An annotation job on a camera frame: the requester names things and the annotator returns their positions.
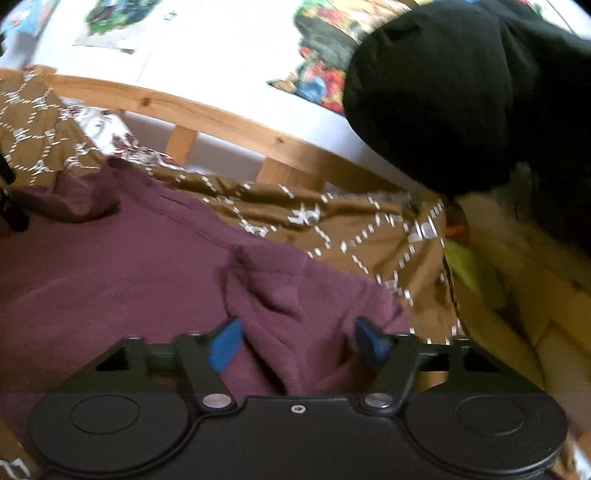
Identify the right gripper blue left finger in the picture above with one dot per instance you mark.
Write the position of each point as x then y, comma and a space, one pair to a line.
220, 345

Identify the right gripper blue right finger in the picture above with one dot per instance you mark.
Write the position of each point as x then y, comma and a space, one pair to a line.
379, 347

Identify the maroon long sleeve shirt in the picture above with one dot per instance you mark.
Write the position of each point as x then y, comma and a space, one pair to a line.
116, 253

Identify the brown PF patterned duvet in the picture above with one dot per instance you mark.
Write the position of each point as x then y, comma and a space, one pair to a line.
115, 419

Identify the white floral pillow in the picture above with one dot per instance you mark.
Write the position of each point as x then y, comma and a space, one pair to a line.
112, 137

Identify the yellow-green cloth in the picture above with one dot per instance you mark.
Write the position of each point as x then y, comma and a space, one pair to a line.
478, 274

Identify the orange blue anime poster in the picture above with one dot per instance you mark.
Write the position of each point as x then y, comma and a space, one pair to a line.
28, 17

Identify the anime girl green poster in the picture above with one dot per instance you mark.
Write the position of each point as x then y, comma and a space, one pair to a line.
115, 24

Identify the black hanging jacket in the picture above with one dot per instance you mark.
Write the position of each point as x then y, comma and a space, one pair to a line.
461, 95

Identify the colourful flower poster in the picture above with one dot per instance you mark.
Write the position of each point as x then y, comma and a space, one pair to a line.
330, 32

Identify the wooden bed frame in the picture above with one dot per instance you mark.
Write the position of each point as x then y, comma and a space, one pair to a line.
208, 124

